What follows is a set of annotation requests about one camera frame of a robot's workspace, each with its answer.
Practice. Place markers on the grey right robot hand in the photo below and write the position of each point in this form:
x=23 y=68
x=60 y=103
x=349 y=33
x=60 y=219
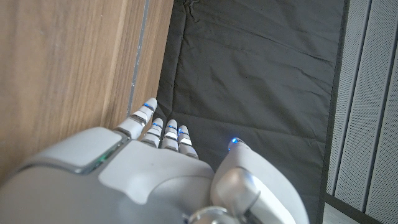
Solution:
x=124 y=180

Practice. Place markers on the black backdrop curtain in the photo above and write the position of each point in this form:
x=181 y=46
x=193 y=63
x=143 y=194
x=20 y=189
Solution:
x=248 y=77

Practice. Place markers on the white perforated panel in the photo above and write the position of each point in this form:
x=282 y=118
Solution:
x=357 y=109

